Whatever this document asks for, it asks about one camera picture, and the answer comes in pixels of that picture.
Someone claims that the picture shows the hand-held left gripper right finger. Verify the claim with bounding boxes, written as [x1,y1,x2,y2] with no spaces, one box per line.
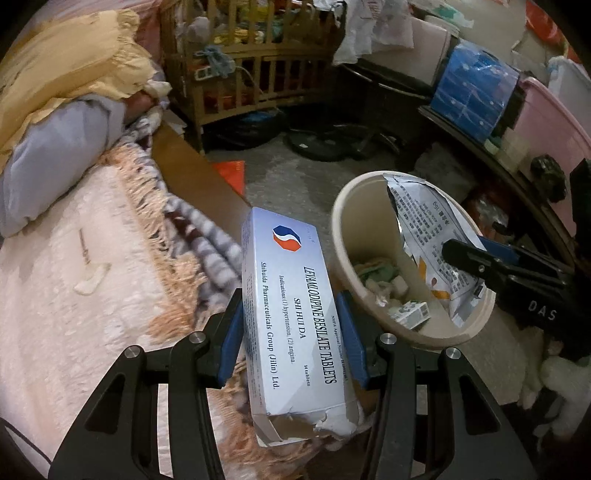
[335,290,539,480]

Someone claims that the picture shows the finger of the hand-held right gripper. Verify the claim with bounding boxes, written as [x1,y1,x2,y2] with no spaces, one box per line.
[478,235,557,275]
[442,239,511,298]

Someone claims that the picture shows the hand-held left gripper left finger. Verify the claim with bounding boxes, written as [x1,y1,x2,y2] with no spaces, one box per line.
[47,288,245,480]

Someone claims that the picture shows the pale blue medicine box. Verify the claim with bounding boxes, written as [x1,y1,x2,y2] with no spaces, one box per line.
[241,207,362,448]

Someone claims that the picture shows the silver foil snack bag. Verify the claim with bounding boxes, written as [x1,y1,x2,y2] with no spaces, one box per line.
[382,172,497,328]

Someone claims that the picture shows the cream round bin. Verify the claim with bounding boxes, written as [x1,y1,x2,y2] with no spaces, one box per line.
[330,171,497,349]

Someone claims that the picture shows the striped knit blanket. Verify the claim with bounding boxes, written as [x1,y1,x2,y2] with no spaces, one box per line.
[106,104,245,296]

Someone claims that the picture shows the pink plastic tub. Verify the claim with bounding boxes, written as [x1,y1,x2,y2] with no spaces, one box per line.
[508,76,591,185]

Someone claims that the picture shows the red paper sheet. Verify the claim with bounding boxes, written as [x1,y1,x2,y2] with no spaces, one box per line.
[215,160,246,197]

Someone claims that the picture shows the blue drawer box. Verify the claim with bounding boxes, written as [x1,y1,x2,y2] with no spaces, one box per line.
[431,39,520,144]

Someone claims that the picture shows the black floor scale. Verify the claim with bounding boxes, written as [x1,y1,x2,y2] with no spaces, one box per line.
[286,129,402,160]

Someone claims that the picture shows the white storage box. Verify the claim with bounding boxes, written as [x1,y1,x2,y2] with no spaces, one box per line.
[369,16,453,90]

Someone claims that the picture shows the white plastic bag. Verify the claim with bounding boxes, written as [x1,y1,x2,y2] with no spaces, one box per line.
[332,0,416,65]

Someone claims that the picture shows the grey duvet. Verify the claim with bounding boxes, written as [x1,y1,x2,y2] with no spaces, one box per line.
[0,95,158,238]

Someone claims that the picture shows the wooden crib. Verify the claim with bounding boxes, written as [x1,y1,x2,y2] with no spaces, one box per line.
[159,0,347,155]

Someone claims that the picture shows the yellow blanket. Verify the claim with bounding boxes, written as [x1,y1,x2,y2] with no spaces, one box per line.
[0,9,162,169]

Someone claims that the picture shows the wooden bed frame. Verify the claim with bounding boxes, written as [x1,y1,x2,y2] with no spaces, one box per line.
[152,122,252,232]

